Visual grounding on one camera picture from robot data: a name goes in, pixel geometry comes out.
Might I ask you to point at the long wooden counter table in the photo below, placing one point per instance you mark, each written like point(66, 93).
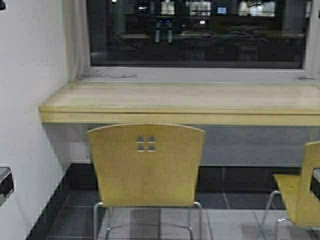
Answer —
point(246, 104)

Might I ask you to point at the yellow wooden chair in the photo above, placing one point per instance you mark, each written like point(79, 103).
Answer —
point(300, 193)
point(145, 165)

